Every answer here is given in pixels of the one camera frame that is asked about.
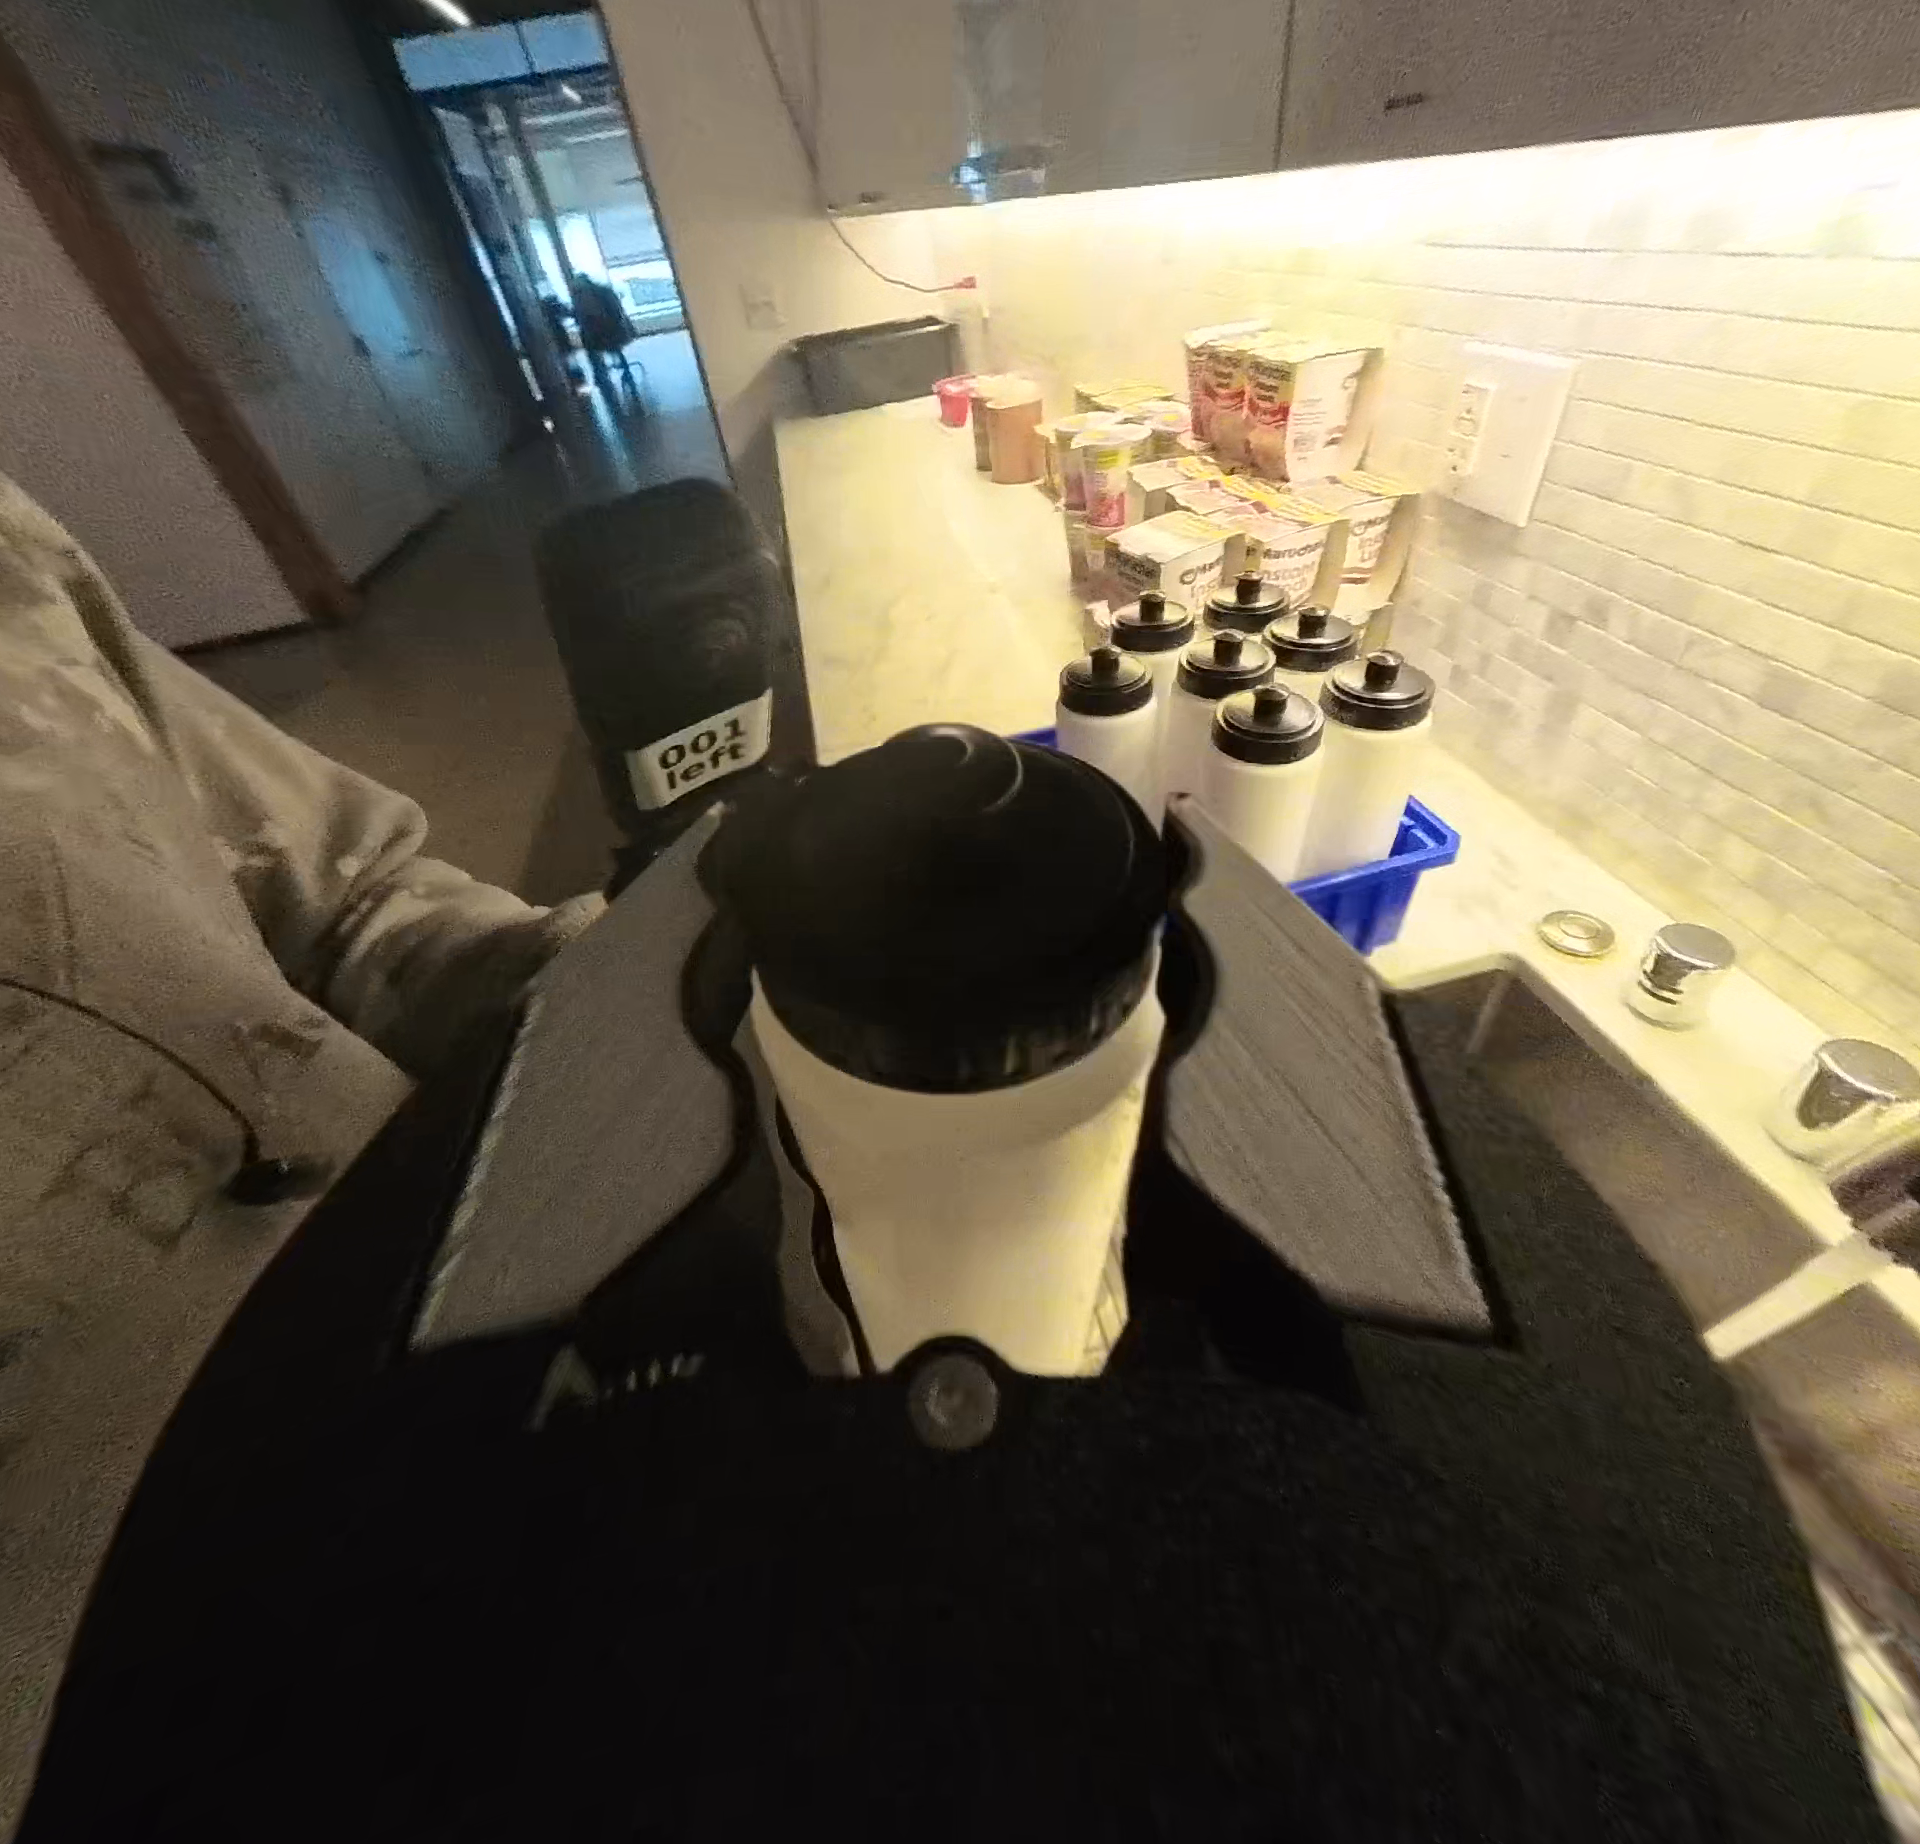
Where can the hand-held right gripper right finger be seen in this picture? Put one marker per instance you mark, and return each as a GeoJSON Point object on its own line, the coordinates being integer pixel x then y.
{"type": "Point", "coordinates": [1305, 1124]}

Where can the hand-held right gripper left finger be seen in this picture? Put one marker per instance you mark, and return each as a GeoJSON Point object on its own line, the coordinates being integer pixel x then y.
{"type": "Point", "coordinates": [586, 1108]}

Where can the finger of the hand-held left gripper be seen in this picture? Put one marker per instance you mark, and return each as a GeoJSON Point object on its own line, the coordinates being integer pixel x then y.
{"type": "Point", "coordinates": [825, 1305]}

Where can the white squeeze bottle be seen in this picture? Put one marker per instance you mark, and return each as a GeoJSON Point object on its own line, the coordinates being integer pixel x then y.
{"type": "Point", "coordinates": [959, 1171]}

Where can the blue plastic bin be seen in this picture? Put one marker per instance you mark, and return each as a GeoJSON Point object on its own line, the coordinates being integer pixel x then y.
{"type": "Point", "coordinates": [1365, 884]}

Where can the cluster of white bottles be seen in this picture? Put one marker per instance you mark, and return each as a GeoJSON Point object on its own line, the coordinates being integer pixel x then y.
{"type": "Point", "coordinates": [1261, 809]}

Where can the white marble desk countertop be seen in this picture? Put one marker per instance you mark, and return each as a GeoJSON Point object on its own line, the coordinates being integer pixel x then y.
{"type": "Point", "coordinates": [916, 585]}

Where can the round metal sink plug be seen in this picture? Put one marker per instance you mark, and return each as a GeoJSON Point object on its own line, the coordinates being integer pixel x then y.
{"type": "Point", "coordinates": [1575, 933]}

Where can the pink cup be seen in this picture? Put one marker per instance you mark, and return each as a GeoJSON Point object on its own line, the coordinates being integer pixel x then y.
{"type": "Point", "coordinates": [952, 406]}

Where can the chrome counter cap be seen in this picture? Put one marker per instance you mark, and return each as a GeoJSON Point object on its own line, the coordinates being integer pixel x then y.
{"type": "Point", "coordinates": [1678, 975]}
{"type": "Point", "coordinates": [1843, 1102]}

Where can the person's camouflage jacket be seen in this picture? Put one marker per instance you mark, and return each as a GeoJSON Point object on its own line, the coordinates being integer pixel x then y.
{"type": "Point", "coordinates": [135, 1200]}

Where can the pile of instant noodle cups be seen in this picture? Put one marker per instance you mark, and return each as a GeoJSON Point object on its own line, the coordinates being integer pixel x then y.
{"type": "Point", "coordinates": [1289, 406]}

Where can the under-cabinet light strip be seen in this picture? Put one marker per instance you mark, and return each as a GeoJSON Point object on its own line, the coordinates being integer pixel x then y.
{"type": "Point", "coordinates": [1348, 181]}

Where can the grey upper cabinets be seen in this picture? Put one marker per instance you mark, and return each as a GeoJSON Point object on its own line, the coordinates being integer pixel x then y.
{"type": "Point", "coordinates": [1499, 29]}

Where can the white wall switch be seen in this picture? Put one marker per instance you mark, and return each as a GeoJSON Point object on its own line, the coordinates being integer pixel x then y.
{"type": "Point", "coordinates": [766, 305]}

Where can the grey door wooden frame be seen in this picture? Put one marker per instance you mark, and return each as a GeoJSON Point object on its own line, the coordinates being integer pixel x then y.
{"type": "Point", "coordinates": [119, 450]}

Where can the white wall outlet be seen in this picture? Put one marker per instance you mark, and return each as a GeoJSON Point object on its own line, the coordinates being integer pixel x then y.
{"type": "Point", "coordinates": [1513, 433]}

